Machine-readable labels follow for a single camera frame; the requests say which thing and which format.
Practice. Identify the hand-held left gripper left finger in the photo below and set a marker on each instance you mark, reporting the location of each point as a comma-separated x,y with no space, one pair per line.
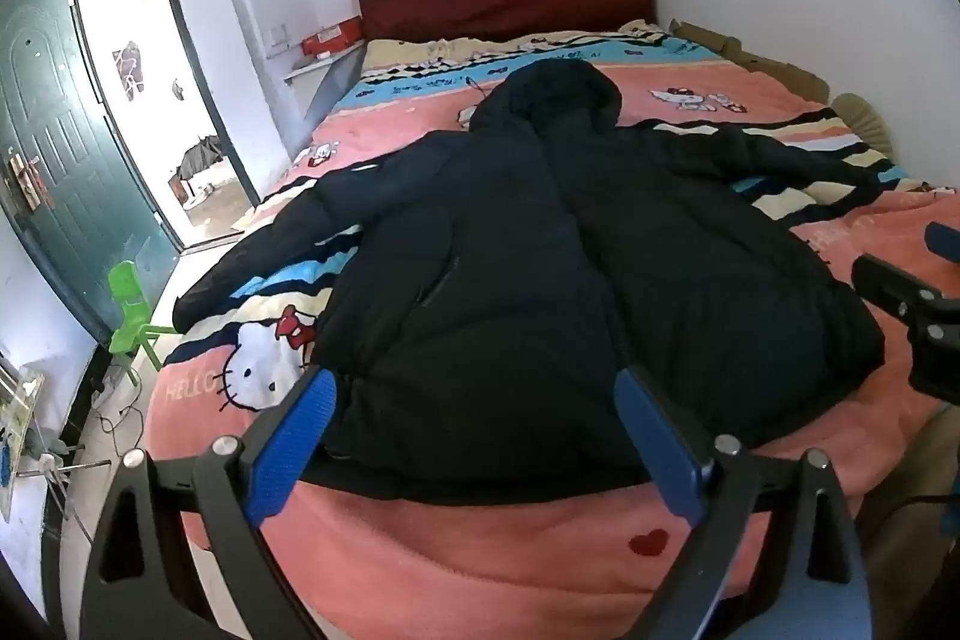
292,445

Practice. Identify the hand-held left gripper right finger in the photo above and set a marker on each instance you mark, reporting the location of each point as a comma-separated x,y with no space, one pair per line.
660,445

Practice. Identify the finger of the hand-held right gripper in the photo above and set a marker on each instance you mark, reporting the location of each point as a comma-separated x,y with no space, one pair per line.
889,280
945,239

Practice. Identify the black hooded puffer jacket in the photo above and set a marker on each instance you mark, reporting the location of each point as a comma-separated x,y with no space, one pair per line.
525,272

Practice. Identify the beige cushion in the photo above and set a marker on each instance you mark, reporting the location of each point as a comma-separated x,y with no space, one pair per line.
862,123

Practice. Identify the pink cartoon printed blanket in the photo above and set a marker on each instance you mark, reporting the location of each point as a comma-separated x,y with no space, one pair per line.
450,550

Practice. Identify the green plastic chair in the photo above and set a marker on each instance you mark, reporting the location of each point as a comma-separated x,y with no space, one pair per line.
131,289

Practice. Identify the brown cardboard sheet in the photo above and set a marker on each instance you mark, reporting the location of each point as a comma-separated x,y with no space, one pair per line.
757,55

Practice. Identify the person's khaki trousers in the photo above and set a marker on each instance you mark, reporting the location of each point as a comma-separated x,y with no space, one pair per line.
922,550

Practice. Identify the dark cloth pile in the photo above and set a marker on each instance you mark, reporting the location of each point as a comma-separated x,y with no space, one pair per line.
199,156

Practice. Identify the dark green door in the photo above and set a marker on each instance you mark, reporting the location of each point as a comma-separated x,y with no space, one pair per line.
67,160

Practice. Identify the red box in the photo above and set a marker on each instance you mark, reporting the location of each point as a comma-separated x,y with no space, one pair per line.
334,38

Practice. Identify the white wall shelf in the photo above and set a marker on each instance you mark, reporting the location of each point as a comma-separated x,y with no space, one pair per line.
322,78

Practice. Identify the white wall switch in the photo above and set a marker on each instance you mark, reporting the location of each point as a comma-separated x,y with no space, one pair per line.
277,40

